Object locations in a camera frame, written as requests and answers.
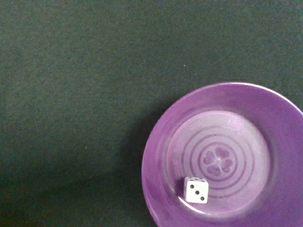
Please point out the white die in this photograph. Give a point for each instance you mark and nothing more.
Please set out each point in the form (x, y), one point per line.
(196, 189)

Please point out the purple plastic bowl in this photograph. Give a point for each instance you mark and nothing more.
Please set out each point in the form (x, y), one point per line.
(245, 140)

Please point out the black tablecloth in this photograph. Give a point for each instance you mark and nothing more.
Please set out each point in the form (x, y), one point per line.
(83, 82)

